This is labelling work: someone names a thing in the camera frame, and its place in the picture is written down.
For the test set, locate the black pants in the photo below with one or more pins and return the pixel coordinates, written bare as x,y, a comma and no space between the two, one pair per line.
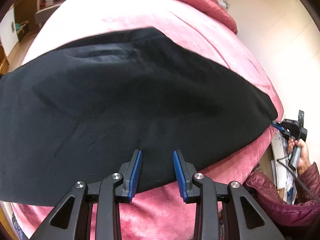
79,111

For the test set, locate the white grey nightstand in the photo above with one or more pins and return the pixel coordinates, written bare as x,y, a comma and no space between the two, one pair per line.
45,8

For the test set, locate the person's right hand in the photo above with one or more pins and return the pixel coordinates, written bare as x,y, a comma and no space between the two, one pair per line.
304,162

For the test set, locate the white wooden cabinet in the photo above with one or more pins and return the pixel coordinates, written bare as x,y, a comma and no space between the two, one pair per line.
22,13

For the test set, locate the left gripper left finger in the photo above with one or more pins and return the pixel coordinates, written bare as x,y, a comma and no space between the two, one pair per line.
131,172

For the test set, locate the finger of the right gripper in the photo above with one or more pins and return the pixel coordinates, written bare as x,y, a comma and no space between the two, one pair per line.
278,126

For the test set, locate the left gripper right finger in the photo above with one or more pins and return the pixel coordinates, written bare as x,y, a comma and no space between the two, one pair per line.
184,172

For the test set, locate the pink bed sheet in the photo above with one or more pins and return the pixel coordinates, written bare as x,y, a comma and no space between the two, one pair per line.
158,213

